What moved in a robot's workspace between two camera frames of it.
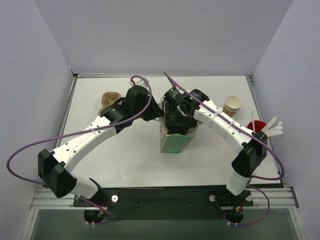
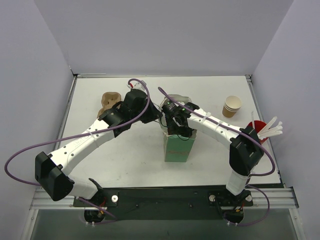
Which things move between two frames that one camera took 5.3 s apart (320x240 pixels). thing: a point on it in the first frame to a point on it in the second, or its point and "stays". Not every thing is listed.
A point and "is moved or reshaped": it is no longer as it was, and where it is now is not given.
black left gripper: (152, 110) stays
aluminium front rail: (46, 199) stays
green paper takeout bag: (173, 143) is moved or reshaped
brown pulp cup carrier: (108, 99) stays
